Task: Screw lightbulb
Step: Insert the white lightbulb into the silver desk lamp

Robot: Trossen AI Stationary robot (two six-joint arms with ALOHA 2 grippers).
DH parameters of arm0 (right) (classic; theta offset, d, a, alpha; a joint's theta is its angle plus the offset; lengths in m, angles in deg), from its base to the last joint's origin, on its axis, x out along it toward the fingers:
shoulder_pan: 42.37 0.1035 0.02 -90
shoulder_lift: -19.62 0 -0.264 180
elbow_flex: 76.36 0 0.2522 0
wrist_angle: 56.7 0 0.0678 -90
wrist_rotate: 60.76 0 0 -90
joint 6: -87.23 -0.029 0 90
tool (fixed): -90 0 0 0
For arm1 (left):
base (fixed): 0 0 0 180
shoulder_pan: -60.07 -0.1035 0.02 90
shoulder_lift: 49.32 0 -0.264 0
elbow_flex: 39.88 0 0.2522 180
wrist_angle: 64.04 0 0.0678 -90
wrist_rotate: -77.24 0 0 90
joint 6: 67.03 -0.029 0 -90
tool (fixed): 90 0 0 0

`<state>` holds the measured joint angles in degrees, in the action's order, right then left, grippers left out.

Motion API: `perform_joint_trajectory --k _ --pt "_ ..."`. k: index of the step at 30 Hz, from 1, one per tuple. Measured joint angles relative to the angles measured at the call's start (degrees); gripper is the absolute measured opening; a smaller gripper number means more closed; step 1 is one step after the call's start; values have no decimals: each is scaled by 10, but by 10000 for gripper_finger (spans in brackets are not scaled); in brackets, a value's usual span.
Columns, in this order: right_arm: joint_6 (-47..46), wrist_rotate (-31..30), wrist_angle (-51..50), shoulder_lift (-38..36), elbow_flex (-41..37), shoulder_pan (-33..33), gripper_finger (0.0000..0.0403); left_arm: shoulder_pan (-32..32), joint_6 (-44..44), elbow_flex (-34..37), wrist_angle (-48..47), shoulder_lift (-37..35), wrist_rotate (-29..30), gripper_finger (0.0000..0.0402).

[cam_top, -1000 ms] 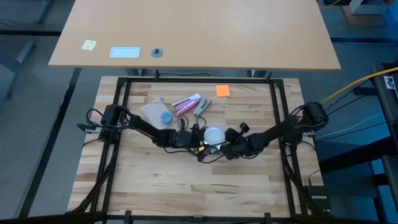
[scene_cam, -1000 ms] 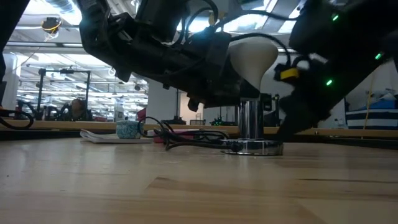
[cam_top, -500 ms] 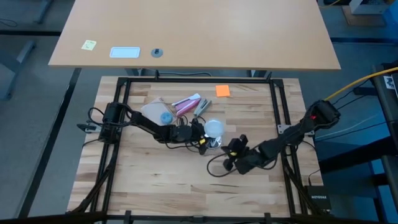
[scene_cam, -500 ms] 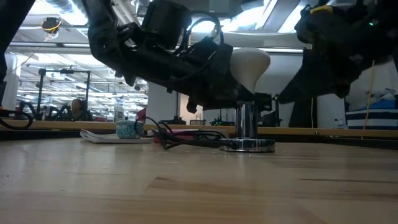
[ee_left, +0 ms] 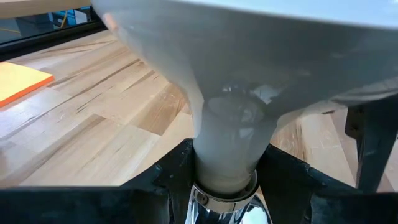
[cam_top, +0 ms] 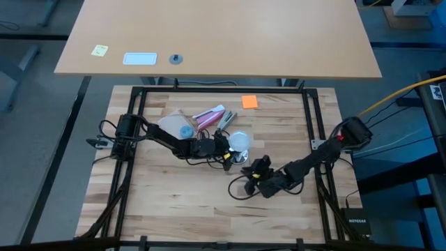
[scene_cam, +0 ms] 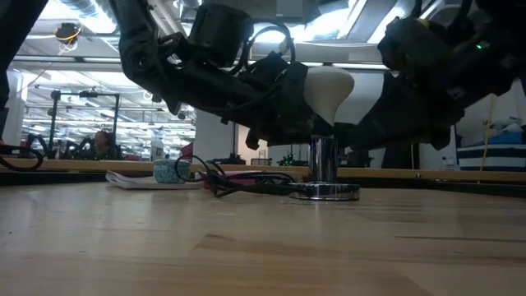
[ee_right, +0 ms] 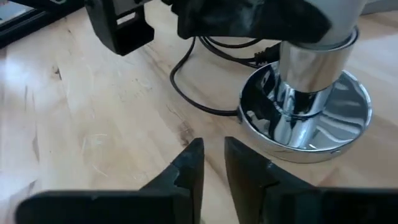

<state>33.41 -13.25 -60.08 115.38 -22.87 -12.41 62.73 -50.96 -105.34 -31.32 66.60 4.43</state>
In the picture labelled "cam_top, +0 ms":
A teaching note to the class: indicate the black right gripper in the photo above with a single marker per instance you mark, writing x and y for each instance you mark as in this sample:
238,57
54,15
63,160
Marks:
275,183

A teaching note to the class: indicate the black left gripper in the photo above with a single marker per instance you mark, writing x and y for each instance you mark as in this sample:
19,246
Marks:
221,148

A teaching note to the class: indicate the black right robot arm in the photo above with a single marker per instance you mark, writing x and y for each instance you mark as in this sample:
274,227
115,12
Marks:
324,150

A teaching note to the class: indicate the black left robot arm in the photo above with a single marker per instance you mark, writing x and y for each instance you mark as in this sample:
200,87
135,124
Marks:
167,137

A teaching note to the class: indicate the grey stapler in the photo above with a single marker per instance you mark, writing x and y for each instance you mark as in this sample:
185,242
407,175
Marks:
227,119

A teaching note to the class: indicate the pink white plastic case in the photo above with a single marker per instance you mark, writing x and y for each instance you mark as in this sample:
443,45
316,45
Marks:
209,120

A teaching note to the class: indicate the blue patterned round container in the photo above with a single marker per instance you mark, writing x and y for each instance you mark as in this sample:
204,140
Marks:
186,131

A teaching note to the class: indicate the orange sticky note pad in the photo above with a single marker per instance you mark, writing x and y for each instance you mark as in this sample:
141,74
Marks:
249,102

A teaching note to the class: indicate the grey desk grommet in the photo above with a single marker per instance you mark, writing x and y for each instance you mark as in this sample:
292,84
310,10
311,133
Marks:
176,59

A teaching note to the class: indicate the tan wooden desk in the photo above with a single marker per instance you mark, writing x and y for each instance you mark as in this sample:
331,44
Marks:
216,35

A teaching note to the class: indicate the yellow sticky note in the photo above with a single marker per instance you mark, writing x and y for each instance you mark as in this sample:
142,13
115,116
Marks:
99,50

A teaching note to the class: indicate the white printed tag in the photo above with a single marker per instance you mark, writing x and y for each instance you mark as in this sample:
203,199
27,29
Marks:
436,92

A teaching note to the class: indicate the grey desk foot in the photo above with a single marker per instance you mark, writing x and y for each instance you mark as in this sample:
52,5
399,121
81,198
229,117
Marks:
19,76

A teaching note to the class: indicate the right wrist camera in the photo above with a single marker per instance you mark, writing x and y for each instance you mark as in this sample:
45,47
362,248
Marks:
263,163

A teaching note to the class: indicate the silver metal bracket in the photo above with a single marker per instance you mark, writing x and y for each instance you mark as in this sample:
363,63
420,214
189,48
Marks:
317,144

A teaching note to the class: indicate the black aluminium rig frame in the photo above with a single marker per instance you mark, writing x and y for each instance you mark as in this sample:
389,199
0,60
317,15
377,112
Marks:
313,115

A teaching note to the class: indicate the black network switch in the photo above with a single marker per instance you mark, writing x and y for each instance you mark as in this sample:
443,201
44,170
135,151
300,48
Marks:
356,221

